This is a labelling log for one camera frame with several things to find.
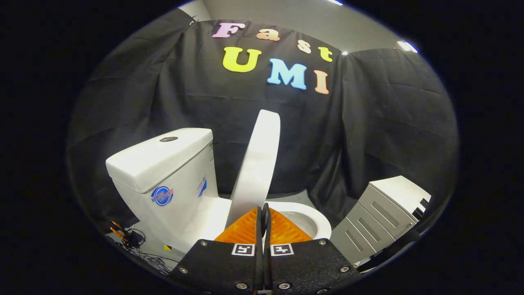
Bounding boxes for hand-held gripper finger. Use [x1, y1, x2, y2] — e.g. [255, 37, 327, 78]
[262, 203, 361, 295]
[169, 206, 263, 295]

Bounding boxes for white toilet lid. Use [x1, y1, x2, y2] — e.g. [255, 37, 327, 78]
[225, 109, 282, 238]

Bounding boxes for white ceramic toilet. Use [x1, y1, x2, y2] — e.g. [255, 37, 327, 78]
[105, 128, 332, 255]

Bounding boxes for grey drawer cabinet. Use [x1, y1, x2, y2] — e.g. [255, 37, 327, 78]
[329, 175, 431, 268]

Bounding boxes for black backdrop cloth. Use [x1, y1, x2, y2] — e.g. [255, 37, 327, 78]
[67, 8, 460, 231]

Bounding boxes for black floor cables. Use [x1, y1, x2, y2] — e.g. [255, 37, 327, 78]
[107, 227, 174, 276]

